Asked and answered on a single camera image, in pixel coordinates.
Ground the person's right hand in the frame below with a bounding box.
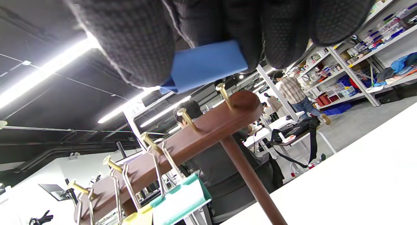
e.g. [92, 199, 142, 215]
[54, 0, 378, 88]

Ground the blue binder clip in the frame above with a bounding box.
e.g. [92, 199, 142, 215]
[159, 40, 249, 94]

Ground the brown wooden key rack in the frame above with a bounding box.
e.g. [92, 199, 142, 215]
[68, 83, 289, 225]

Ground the teal binder clip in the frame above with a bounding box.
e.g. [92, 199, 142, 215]
[145, 139, 212, 225]

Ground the yellow binder clip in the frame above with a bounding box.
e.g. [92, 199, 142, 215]
[109, 163, 153, 225]

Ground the black monitor on stand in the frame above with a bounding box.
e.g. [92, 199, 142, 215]
[38, 179, 79, 206]

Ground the black mesh office chair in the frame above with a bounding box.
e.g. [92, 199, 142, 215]
[195, 153, 284, 224]

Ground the white rolling cart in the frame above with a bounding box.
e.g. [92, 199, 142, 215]
[261, 119, 337, 176]

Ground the metal storage shelving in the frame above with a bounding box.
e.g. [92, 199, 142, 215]
[287, 0, 417, 116]

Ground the black strap bag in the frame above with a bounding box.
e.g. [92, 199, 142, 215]
[270, 116, 321, 168]

